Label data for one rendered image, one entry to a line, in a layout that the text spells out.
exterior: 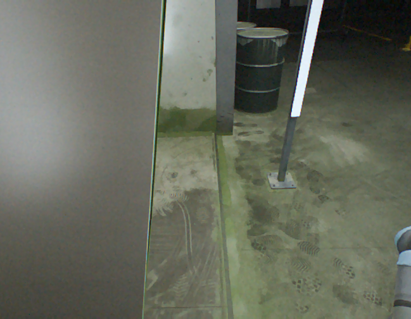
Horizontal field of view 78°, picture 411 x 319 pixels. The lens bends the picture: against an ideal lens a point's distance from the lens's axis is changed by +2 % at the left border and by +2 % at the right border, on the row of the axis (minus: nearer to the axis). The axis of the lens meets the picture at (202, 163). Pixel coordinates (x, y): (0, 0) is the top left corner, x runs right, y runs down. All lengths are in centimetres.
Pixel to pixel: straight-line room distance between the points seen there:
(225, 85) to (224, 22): 53
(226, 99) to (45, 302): 231
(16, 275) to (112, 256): 15
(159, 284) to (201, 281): 23
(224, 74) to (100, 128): 228
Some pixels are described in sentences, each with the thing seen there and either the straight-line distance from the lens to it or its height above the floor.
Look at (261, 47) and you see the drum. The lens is 301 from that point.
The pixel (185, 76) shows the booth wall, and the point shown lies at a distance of 252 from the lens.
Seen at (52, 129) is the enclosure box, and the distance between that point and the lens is 30.
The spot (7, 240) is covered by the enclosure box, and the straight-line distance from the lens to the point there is 44.
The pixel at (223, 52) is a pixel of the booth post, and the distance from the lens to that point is 247.
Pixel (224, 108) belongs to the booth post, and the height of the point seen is 32.
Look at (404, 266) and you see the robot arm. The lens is 68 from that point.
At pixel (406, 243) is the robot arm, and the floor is 82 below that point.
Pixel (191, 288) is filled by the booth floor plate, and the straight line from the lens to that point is 151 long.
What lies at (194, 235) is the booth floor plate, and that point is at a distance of 170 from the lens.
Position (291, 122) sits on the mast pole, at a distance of 189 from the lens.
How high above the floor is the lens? 138
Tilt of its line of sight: 36 degrees down
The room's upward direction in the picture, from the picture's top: 3 degrees counter-clockwise
